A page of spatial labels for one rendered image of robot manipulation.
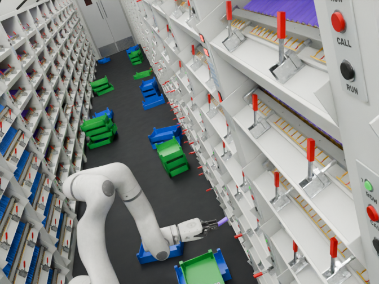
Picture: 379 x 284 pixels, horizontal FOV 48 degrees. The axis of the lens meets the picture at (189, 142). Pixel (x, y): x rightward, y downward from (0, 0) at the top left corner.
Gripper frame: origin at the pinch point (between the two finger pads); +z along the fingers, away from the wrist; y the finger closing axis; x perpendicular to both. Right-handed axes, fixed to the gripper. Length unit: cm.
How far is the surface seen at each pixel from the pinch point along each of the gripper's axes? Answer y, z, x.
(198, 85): 13, 6, -60
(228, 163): -6.3, 9.4, -31.0
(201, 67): -5, 5, -71
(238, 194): -2.7, 12.8, -13.9
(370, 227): -120, 1, -78
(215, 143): 13.2, 9.2, -31.9
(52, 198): 144, -100, 41
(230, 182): 11.8, 13.1, -11.8
